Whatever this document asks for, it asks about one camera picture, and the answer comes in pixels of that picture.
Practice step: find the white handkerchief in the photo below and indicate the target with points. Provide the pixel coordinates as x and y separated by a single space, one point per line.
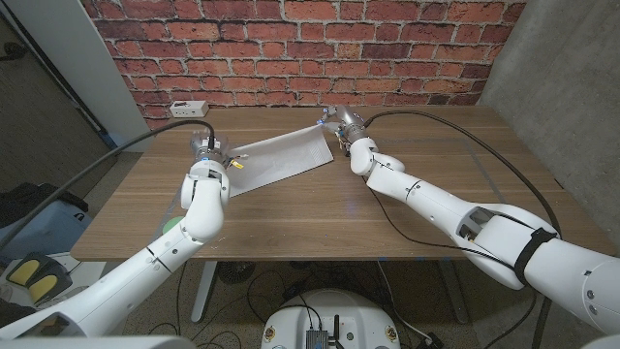
286 155

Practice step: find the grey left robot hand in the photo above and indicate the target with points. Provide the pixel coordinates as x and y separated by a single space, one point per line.
210 148

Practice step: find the metal table leg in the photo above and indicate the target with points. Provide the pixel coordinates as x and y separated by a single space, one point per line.
453 295
203 295

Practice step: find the white power strip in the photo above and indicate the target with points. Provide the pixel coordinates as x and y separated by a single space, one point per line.
189 109

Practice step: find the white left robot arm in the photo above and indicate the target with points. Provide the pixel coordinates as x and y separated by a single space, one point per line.
145 271

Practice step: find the silver box on robot base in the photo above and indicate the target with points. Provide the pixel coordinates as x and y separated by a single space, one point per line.
317 339

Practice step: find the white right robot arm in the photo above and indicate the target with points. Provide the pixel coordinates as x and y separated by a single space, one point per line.
460 208

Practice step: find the person's dark trouser leg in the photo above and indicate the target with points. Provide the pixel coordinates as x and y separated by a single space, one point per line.
7 310

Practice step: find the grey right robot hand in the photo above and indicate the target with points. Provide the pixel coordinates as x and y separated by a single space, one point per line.
346 121

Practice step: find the brick print backdrop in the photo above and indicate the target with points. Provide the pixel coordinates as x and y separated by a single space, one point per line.
310 48

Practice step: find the black round fan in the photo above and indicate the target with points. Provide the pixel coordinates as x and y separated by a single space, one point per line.
235 272

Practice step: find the black power adapter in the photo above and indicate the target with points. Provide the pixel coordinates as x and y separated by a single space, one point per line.
430 340

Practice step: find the black foot pedal yellow pads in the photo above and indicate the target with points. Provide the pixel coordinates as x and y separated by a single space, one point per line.
39 278

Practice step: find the white robot torso rim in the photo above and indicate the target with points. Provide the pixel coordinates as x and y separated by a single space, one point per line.
97 342

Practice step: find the black bag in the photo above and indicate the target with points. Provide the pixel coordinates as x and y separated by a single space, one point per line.
29 199

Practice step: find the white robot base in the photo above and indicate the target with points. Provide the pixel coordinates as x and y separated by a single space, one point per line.
353 315

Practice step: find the green push button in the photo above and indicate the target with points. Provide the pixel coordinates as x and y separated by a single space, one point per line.
170 225

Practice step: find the white wall column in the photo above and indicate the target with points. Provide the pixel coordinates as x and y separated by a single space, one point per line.
82 58

